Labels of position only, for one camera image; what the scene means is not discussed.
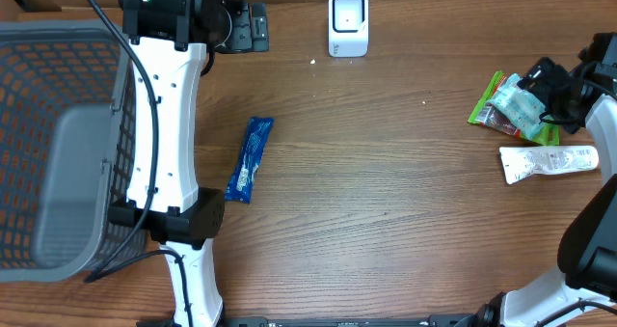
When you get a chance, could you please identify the teal white snack packet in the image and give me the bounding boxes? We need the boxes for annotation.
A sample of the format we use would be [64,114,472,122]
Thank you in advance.
[488,73,546,139]

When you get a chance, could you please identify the green clear snack bag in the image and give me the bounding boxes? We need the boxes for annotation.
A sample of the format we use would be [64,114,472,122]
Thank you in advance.
[468,70,560,146]

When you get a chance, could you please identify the white conditioner tube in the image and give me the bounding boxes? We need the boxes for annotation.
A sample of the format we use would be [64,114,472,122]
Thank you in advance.
[499,146,599,184]

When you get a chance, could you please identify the blue snack bar wrapper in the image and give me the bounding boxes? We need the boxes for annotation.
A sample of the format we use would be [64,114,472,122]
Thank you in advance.
[225,117,274,204]

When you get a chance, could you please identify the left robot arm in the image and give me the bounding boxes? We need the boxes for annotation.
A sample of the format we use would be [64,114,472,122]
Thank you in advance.
[107,0,247,326]

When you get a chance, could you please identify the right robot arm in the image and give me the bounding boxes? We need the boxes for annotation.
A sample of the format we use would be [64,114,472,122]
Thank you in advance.
[459,33,616,327]

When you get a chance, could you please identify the white barcode scanner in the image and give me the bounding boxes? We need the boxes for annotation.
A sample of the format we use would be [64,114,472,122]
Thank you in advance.
[328,0,369,58]

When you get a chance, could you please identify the grey plastic mesh basket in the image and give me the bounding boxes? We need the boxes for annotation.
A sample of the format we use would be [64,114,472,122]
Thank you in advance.
[1,20,146,283]

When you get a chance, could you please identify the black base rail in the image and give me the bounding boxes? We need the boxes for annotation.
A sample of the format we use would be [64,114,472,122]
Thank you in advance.
[137,314,483,327]

